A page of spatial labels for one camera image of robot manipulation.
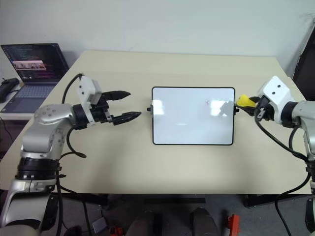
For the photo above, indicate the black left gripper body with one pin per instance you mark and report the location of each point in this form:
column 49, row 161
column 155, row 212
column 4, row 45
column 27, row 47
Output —
column 99, row 113

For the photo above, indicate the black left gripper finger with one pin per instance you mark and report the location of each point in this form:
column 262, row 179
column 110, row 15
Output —
column 118, row 94
column 126, row 116

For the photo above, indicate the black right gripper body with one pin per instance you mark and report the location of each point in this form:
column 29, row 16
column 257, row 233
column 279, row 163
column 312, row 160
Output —
column 264, row 110

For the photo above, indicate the yellow whiteboard eraser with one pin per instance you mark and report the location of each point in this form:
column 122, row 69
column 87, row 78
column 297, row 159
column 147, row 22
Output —
column 244, row 100

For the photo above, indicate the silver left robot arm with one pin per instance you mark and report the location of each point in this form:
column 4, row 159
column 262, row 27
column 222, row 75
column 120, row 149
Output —
column 46, row 115

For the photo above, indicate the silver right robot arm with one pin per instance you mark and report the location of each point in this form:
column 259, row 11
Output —
column 304, row 115

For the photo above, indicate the black framed small whiteboard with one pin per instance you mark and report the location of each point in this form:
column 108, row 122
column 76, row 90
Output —
column 193, row 115

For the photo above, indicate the dark cabinet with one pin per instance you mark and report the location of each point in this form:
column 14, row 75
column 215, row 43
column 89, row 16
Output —
column 305, row 64

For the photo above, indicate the open laptop computer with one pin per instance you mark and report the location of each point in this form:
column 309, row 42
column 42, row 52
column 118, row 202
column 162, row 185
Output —
column 37, row 73

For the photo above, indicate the grey foot pedal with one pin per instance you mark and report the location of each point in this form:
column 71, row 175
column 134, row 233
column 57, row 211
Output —
column 99, row 225

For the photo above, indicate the red clamp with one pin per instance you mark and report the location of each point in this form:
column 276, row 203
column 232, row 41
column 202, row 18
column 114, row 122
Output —
column 233, row 225
column 116, row 231

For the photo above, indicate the dark rounded shape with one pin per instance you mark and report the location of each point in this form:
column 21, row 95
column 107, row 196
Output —
column 205, row 222

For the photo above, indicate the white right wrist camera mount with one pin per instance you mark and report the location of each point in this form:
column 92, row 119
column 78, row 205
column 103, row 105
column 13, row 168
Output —
column 276, row 92

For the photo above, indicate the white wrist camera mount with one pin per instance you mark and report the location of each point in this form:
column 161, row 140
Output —
column 276, row 92
column 86, row 86

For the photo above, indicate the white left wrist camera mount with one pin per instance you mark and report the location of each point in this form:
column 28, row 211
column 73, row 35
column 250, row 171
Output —
column 86, row 86

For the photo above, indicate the black table frame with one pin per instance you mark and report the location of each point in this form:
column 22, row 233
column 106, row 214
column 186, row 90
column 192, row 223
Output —
column 270, row 199

